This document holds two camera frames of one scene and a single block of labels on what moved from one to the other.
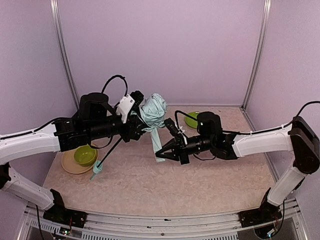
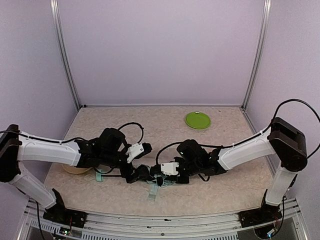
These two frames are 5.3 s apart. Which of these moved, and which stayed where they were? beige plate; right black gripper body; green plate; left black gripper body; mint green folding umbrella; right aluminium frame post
Moved: left black gripper body; mint green folding umbrella; right black gripper body
Stayed: right aluminium frame post; green plate; beige plate
